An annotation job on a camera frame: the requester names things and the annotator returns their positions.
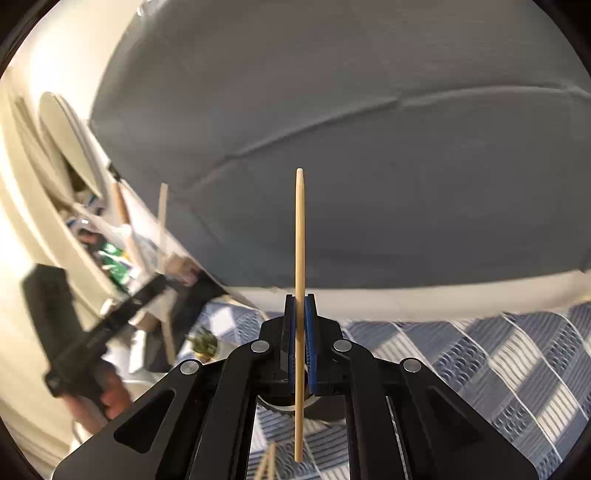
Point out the blue patterned tablecloth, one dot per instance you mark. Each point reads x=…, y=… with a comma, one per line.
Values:
x=461, y=360

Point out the small potted succulent plant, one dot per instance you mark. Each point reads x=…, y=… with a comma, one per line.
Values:
x=203, y=344

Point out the light wooden chopstick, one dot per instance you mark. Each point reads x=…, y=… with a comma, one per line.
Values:
x=299, y=230

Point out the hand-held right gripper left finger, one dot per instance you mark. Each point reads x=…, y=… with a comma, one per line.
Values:
x=287, y=346

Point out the green packets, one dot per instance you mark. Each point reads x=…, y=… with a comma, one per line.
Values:
x=114, y=263

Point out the black cylindrical utensil holder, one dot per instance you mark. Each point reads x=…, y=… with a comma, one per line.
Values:
x=325, y=410

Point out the bunch of wooden chopsticks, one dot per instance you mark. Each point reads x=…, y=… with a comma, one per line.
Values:
x=270, y=463

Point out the grey backdrop cloth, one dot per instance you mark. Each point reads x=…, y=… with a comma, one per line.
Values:
x=346, y=115

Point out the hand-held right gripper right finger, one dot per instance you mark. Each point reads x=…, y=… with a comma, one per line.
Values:
x=311, y=344

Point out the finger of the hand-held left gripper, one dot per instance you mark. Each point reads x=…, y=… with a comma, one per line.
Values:
x=141, y=297

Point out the person's left hand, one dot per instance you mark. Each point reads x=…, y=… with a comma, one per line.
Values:
x=119, y=390

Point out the round wall mirror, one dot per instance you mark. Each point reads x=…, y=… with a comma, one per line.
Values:
x=69, y=138

